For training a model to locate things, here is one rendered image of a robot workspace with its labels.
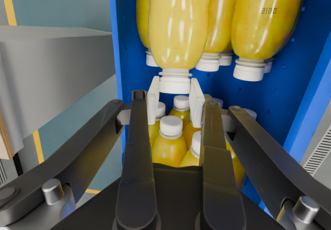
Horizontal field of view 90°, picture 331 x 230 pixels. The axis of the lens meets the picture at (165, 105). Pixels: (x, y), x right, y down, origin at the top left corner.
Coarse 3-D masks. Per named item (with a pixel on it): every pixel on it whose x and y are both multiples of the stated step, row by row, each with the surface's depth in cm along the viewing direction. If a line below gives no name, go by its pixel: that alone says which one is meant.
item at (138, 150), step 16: (144, 96) 14; (144, 112) 12; (144, 128) 10; (128, 144) 8; (144, 144) 8; (128, 160) 7; (144, 160) 7; (128, 176) 6; (144, 176) 6; (128, 192) 5; (144, 192) 5; (128, 208) 5; (144, 208) 5; (128, 224) 4; (144, 224) 4
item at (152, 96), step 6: (156, 78) 20; (156, 84) 17; (150, 90) 16; (156, 90) 16; (150, 96) 15; (156, 96) 16; (150, 102) 15; (156, 102) 17; (150, 108) 15; (156, 108) 17; (150, 114) 15; (150, 120) 15
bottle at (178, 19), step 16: (160, 0) 17; (176, 0) 16; (192, 0) 16; (208, 0) 18; (160, 16) 17; (176, 16) 16; (192, 16) 16; (208, 16) 18; (160, 32) 17; (176, 32) 16; (192, 32) 17; (160, 48) 18; (176, 48) 17; (192, 48) 17; (160, 64) 19; (176, 64) 18; (192, 64) 19
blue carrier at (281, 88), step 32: (128, 0) 25; (320, 0) 22; (128, 32) 27; (320, 32) 22; (128, 64) 28; (288, 64) 27; (320, 64) 13; (128, 96) 30; (160, 96) 39; (224, 96) 39; (256, 96) 34; (288, 96) 27; (320, 96) 14; (128, 128) 31; (288, 128) 26; (256, 192) 35
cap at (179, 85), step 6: (162, 78) 20; (168, 78) 19; (174, 78) 19; (180, 78) 19; (186, 78) 19; (162, 84) 19; (168, 84) 19; (174, 84) 19; (180, 84) 19; (186, 84) 19; (162, 90) 20; (168, 90) 19; (174, 90) 19; (180, 90) 19; (186, 90) 19
